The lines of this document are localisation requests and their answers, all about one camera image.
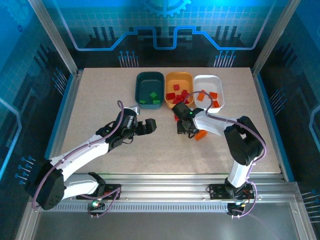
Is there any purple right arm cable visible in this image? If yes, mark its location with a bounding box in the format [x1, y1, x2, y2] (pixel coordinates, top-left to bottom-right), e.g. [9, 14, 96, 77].
[183, 90, 268, 218]

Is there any teal plastic container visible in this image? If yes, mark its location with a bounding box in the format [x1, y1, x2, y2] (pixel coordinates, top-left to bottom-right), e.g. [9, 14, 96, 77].
[134, 71, 166, 110]

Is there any aluminium mounting rail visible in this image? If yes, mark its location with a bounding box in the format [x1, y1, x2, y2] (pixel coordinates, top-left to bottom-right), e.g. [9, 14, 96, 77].
[31, 172, 301, 202]

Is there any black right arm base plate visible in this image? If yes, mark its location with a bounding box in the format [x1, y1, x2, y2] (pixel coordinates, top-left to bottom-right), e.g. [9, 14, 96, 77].
[206, 182, 255, 201]

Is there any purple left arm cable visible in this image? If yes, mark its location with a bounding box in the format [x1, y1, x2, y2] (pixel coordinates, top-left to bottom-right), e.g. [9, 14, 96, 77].
[31, 99, 126, 218]

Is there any small LED circuit board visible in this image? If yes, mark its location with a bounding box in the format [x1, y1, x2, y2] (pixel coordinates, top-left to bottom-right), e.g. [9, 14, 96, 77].
[86, 199, 106, 218]
[227, 201, 248, 219]

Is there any slotted grey cable duct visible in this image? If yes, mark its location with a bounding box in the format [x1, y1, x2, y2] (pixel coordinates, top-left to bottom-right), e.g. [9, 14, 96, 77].
[38, 201, 232, 214]

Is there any yellow plastic container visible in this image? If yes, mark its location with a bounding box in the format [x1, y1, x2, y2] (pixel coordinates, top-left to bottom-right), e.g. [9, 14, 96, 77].
[164, 71, 195, 110]

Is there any white plastic container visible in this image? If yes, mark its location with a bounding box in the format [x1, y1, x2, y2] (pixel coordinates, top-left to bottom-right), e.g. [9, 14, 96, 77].
[193, 74, 225, 114]

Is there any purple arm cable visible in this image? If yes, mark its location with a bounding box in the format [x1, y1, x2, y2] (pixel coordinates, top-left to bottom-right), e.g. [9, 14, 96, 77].
[31, 99, 126, 218]
[183, 90, 268, 218]

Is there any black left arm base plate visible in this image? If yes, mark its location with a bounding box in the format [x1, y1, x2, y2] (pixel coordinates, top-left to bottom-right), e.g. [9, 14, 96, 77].
[76, 183, 123, 201]

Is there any aluminium frame post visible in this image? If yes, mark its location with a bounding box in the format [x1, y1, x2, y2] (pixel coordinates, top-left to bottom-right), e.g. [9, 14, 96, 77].
[251, 0, 303, 77]
[27, 0, 80, 77]

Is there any aluminium table side rail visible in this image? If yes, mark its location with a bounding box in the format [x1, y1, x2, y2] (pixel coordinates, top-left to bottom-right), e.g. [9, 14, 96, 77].
[250, 67, 296, 183]
[41, 69, 85, 182]

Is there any grey metal panel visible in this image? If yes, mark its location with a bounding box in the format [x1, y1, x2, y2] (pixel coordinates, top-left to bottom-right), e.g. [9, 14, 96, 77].
[14, 194, 317, 240]

